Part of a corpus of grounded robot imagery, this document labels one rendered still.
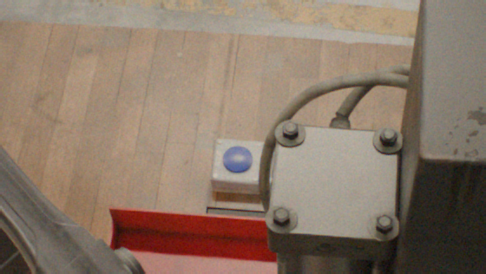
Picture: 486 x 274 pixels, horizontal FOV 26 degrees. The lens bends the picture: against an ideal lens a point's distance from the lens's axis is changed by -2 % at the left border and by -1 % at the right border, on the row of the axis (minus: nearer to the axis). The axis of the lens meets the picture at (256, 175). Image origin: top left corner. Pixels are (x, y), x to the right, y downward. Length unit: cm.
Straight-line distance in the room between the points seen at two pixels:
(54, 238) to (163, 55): 64
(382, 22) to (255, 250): 146
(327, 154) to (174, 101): 79
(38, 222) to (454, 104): 49
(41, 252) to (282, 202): 32
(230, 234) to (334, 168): 66
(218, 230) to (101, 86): 31
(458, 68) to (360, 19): 215
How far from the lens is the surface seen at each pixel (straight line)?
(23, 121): 155
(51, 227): 100
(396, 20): 278
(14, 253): 126
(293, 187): 74
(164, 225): 140
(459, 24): 65
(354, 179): 75
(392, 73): 79
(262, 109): 152
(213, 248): 140
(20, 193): 100
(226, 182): 142
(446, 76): 63
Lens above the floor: 215
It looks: 59 degrees down
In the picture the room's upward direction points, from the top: 3 degrees counter-clockwise
